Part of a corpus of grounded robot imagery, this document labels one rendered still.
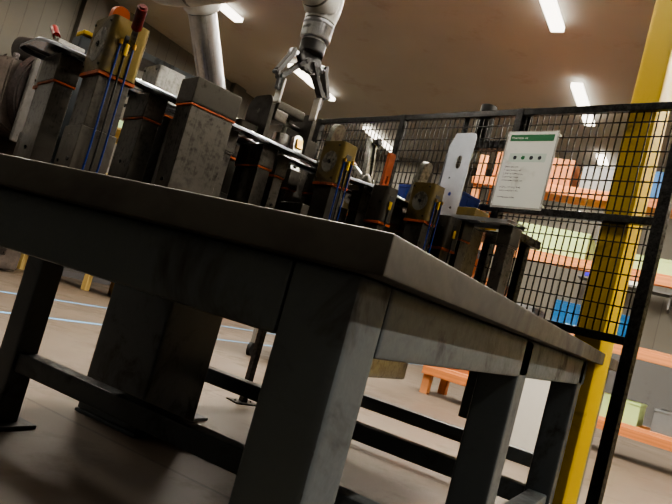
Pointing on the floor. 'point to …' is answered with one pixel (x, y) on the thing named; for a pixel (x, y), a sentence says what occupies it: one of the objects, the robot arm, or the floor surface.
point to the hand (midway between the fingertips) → (295, 108)
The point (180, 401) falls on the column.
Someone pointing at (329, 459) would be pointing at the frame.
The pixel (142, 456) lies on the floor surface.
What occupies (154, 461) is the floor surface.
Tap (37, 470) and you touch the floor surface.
